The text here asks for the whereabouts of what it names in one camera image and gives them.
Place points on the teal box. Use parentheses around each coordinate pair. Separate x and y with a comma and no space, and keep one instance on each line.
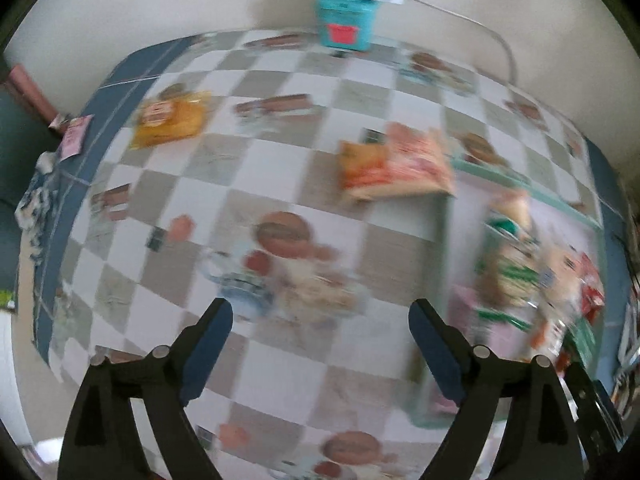
(345,17)

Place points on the green white cracker packet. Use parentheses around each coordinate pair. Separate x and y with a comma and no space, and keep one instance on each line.
(510,270)

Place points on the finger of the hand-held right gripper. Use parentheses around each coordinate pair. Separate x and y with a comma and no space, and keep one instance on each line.
(597,420)

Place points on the round bun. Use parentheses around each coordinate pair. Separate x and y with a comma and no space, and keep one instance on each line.
(557,280)

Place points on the pink board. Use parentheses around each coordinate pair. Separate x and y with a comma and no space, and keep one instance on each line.
(30,87)

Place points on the white tray with teal rim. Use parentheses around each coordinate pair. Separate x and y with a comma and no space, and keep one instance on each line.
(465,240)

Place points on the white calligraphy snack packet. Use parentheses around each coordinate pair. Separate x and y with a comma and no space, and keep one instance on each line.
(515,207)

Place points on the orange cream long snack packet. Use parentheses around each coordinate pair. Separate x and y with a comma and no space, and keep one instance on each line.
(395,165)

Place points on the dark furniture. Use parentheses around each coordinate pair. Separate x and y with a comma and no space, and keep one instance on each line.
(15,125)

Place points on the checkered printed tablecloth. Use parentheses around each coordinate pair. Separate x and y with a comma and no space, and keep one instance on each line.
(320,200)

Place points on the crumpled blue white wrapper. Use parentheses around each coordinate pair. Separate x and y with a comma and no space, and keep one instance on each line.
(32,200)

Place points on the large red snack packet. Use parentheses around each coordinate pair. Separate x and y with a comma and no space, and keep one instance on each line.
(592,290)

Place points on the small pink candy packet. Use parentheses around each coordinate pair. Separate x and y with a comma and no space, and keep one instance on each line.
(74,137)

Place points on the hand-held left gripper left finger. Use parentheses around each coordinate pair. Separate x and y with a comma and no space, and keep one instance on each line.
(205,355)

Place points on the yellow cake packet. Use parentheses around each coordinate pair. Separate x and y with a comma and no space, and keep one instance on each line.
(167,120)

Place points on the dark green snack packet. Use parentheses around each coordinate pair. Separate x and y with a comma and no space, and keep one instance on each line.
(585,342)

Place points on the pink snack packet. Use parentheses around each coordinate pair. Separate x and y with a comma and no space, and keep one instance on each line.
(462,297)

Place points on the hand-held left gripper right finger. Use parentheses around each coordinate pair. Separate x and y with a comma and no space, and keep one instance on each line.
(440,355)

